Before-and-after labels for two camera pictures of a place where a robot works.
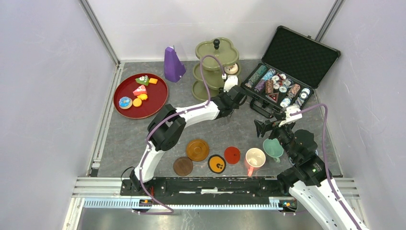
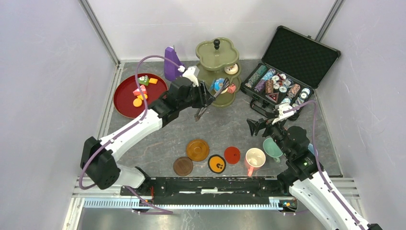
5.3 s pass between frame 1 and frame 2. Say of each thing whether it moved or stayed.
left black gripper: moved
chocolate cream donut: stayed
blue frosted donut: moved
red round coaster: stayed
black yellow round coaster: stayed
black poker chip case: stayed
